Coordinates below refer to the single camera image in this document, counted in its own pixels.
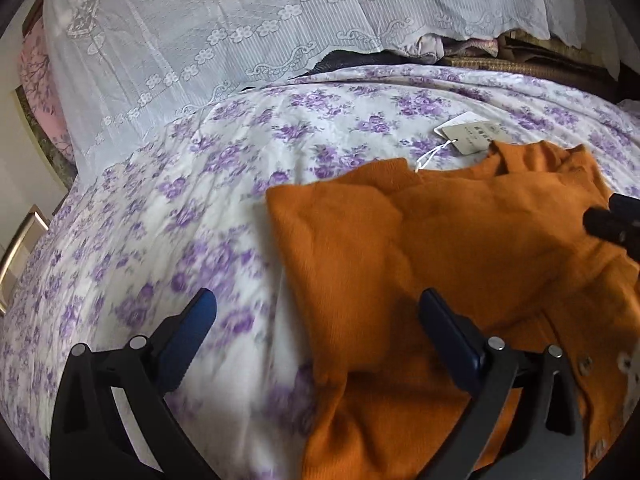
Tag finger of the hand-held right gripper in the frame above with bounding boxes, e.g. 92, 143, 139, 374
582, 192, 640, 261

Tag orange knit cardigan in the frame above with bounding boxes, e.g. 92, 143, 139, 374
265, 140, 640, 480

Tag woven straw mat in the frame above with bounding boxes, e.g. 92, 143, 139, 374
440, 30, 616, 81

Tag wooden cabinet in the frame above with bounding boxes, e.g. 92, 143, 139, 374
0, 205, 51, 313

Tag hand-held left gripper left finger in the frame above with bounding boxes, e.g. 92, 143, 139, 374
49, 287, 218, 480

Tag white lace cloth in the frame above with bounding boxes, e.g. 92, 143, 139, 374
42, 0, 621, 171

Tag pale pink garment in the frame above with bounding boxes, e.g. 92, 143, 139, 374
400, 34, 446, 58

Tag pink floral pillow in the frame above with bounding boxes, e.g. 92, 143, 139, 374
19, 25, 73, 161

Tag paper garment tag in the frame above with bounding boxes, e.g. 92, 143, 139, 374
415, 112, 513, 171

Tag purple floral bed sheet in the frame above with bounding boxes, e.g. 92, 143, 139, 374
0, 62, 640, 480

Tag dark cloth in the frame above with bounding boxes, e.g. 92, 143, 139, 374
290, 49, 421, 81

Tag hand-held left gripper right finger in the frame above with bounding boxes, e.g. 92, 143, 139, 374
419, 287, 585, 480

